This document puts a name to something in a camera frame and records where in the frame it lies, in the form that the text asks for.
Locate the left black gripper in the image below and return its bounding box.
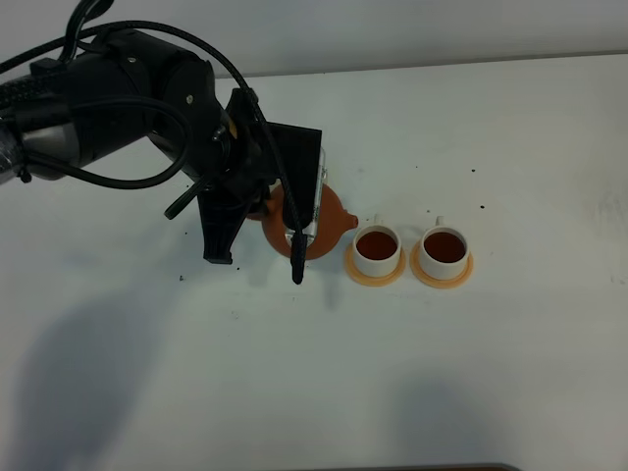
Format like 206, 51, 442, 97
28, 28, 281, 266

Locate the brown clay teapot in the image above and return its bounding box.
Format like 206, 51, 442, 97
247, 183, 358, 260

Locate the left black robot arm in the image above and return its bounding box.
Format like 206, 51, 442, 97
1, 22, 284, 264

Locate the left white teacup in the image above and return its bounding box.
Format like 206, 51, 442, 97
351, 224, 401, 278

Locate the white teacup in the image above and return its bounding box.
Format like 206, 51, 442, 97
418, 216, 470, 281
351, 224, 401, 278

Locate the left orange cup coaster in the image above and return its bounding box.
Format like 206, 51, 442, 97
343, 245, 406, 288

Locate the orange cup coaster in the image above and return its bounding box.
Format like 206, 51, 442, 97
409, 242, 474, 289
343, 245, 406, 288

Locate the right orange cup coaster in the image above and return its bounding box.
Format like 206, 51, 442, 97
409, 242, 474, 289

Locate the right white teacup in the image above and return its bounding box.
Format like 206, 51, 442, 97
418, 216, 470, 281

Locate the black braided cable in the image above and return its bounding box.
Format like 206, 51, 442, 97
0, 0, 310, 286

